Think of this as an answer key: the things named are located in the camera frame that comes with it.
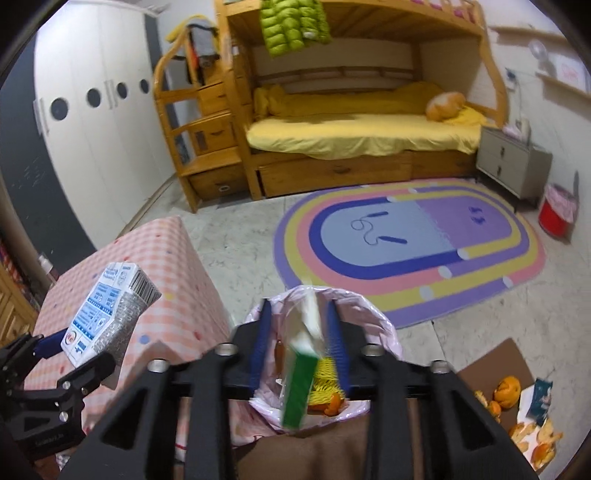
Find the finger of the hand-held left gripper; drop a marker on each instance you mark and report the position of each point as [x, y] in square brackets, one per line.
[46, 345]
[90, 371]

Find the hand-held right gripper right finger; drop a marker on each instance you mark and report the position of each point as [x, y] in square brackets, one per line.
[336, 344]

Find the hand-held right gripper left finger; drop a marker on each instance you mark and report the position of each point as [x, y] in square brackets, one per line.
[261, 346]

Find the yellow knitted toy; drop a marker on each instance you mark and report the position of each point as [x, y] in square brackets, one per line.
[325, 376]

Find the pink trash bag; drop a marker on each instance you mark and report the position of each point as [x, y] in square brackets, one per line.
[371, 318]

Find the green and white carton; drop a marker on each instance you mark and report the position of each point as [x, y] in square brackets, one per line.
[298, 383]

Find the blue and white milk carton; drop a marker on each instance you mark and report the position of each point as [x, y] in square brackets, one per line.
[104, 314]

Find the red trash bin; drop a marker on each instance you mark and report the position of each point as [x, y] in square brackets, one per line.
[556, 217]

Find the wooden shelf unit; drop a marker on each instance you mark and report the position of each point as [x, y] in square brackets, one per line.
[14, 295]

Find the orange peel in bag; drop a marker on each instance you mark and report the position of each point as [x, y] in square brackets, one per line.
[328, 406]

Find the pink checkered tablecloth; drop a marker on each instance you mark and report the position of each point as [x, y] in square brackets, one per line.
[175, 295]

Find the brown cardboard sheet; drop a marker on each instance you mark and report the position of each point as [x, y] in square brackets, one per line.
[489, 364]

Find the orange peel piece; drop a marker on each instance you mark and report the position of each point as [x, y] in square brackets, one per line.
[488, 404]

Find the whole tangerine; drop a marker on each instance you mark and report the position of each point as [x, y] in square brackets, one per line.
[508, 392]

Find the colourful oval rug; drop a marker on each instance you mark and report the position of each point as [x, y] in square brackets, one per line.
[485, 230]

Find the white wardrobe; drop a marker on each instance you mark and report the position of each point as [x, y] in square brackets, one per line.
[106, 152]

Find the dark teal packet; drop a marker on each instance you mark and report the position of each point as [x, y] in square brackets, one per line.
[540, 399]

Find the yellow bed sheet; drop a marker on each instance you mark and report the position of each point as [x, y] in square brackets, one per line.
[351, 131]

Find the wooden stair drawer unit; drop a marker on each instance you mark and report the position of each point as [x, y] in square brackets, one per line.
[207, 138]

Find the pile of orange peels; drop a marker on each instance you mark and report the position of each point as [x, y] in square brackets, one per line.
[538, 443]

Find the yellow pillow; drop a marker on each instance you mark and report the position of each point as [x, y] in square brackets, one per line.
[267, 101]

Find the grey nightstand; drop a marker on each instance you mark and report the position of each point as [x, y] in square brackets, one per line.
[510, 164]

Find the orange plush toy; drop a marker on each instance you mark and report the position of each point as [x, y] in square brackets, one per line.
[445, 106]

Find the items on nightstand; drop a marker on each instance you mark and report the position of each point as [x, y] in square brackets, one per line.
[517, 129]

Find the grey clothes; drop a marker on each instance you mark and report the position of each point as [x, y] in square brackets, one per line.
[203, 44]

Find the wooden bunk bed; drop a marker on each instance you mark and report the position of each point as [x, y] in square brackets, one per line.
[369, 27]

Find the green puffer jacket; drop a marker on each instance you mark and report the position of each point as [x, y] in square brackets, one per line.
[293, 25]

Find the yellow cloth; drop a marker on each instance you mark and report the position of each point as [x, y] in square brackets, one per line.
[182, 27]

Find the small white fan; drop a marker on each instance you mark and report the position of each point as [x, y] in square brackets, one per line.
[541, 53]

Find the pink picture card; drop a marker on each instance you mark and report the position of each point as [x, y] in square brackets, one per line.
[571, 69]

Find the long wooden wall shelf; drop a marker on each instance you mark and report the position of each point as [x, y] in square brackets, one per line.
[565, 85]

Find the short wooden wall shelf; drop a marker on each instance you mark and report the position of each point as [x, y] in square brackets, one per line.
[526, 32]

